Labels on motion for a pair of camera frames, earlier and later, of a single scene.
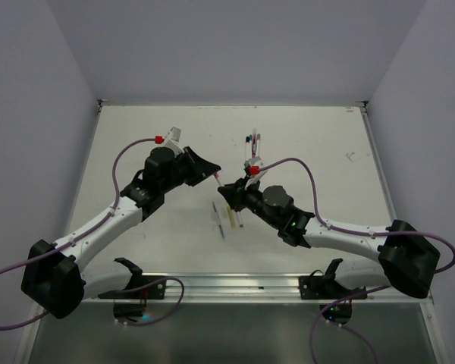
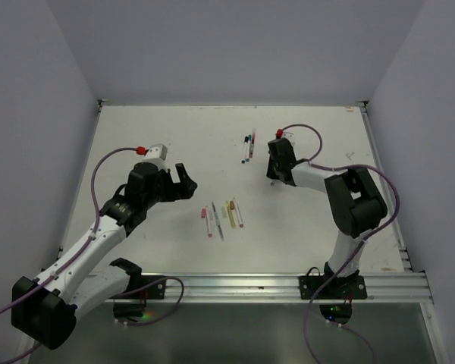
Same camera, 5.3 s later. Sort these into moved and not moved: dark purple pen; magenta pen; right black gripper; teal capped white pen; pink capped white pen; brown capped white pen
Moved: right black gripper; pink capped white pen
Not moved: dark purple pen; brown capped white pen; teal capped white pen; magenta pen
